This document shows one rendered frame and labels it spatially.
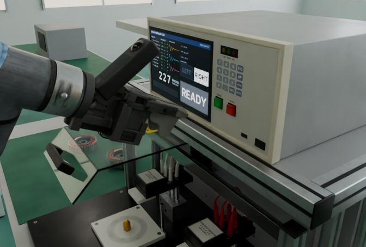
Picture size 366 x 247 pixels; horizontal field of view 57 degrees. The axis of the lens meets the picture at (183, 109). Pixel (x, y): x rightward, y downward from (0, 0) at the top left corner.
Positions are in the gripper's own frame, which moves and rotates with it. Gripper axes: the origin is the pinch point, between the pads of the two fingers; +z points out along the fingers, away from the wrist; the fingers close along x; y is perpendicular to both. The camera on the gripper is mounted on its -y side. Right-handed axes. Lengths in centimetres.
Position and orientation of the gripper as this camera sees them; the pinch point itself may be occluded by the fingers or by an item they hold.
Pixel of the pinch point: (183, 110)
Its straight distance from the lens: 61.3
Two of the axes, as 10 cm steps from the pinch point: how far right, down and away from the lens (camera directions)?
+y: -3.6, 9.2, 1.2
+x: 5.5, 3.1, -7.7
